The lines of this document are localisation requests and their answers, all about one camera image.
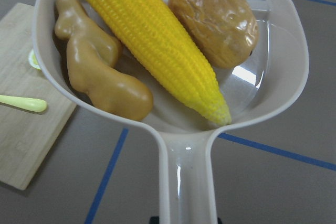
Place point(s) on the beige plastic dustpan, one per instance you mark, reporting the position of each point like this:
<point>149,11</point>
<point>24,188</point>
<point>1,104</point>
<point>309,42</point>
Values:
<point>264,86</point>

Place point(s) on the bamboo cutting board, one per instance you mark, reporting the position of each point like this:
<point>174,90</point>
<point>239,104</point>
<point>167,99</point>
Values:
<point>26,137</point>

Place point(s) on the yellow plastic toy knife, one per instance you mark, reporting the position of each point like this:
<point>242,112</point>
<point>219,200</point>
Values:
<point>29,104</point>

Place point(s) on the yellow toy corn cob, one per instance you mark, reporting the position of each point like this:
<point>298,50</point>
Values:
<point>160,43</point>

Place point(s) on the brown toy potato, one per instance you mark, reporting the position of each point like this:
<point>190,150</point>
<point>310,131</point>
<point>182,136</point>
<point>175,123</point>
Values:
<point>226,31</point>

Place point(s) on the tan toy ginger root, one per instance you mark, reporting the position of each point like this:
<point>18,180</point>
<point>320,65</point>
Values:
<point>91,56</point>

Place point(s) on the yellow toy lemon slices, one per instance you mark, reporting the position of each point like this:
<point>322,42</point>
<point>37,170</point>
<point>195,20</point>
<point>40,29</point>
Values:
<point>33,61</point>

